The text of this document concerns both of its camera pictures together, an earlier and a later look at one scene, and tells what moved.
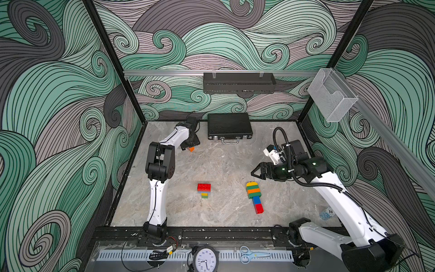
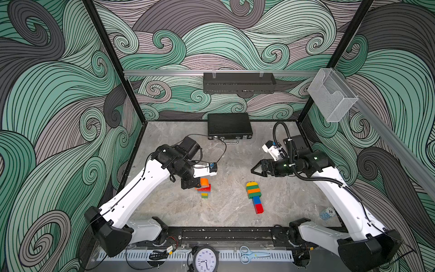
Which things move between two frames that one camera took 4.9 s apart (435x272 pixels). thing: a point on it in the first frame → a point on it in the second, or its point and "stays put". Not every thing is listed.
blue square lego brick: [256, 200] stays put
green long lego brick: [251, 187] stays put
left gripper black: [196, 142] → [192, 182]
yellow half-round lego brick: [251, 183] stays put
